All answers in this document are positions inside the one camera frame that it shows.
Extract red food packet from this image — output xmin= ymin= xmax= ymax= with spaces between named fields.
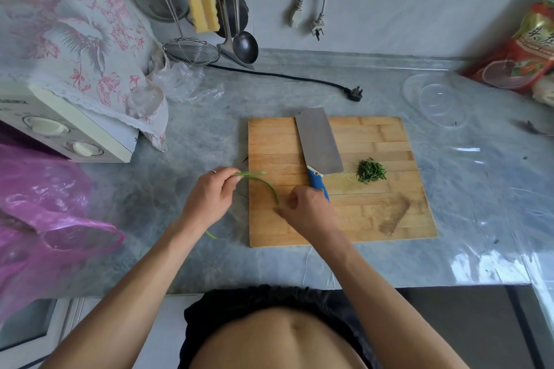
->
xmin=461 ymin=0 xmax=554 ymax=95

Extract person's left forearm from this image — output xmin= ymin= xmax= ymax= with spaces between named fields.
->
xmin=41 ymin=217 xmax=214 ymax=369

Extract blue-handled steel cleaver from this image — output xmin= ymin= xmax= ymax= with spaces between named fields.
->
xmin=295 ymin=107 xmax=345 ymax=203

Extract black round ladle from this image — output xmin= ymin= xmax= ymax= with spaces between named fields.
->
xmin=216 ymin=0 xmax=250 ymax=39

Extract steel ladle with wooden handle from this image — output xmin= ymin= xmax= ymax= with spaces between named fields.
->
xmin=228 ymin=0 xmax=259 ymax=65

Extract wire skimmer with handle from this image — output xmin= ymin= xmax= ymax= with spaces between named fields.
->
xmin=141 ymin=0 xmax=221 ymax=67

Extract white countertop oven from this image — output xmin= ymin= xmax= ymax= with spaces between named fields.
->
xmin=0 ymin=79 xmax=140 ymax=164

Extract green scallion stalk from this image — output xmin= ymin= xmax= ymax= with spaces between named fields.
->
xmin=205 ymin=171 xmax=280 ymax=240

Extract person's right hand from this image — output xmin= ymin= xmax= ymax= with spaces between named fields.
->
xmin=274 ymin=186 xmax=339 ymax=245

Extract pink plastic bag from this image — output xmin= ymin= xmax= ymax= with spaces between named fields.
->
xmin=0 ymin=143 xmax=126 ymax=323

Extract person's left hand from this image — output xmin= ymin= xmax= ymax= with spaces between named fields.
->
xmin=181 ymin=167 xmax=242 ymax=231

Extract person's right forearm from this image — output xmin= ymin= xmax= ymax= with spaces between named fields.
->
xmin=303 ymin=228 xmax=470 ymax=369

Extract wooden cutting board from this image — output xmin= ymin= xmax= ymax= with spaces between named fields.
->
xmin=248 ymin=116 xmax=439 ymax=248

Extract clear glass bowl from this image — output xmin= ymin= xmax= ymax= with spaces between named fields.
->
xmin=402 ymin=72 xmax=472 ymax=129

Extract floral lace-edged cloth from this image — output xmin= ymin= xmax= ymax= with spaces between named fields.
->
xmin=0 ymin=0 xmax=170 ymax=153

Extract black shorts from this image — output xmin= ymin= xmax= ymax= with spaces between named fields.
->
xmin=178 ymin=285 xmax=378 ymax=369

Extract black power cable with plug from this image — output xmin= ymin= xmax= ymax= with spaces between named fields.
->
xmin=207 ymin=63 xmax=363 ymax=102

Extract clear plastic bag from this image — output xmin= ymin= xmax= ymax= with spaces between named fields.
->
xmin=148 ymin=50 xmax=224 ymax=104

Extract white cabinet door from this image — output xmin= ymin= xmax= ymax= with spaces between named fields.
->
xmin=0 ymin=294 xmax=204 ymax=369

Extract steel spatula with wooden handle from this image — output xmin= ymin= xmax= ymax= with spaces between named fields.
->
xmin=206 ymin=0 xmax=255 ymax=70

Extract pile of chopped scallion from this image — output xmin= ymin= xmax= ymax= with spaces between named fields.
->
xmin=356 ymin=158 xmax=388 ymax=185

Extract person's bare torso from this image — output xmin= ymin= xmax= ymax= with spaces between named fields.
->
xmin=189 ymin=306 xmax=369 ymax=369

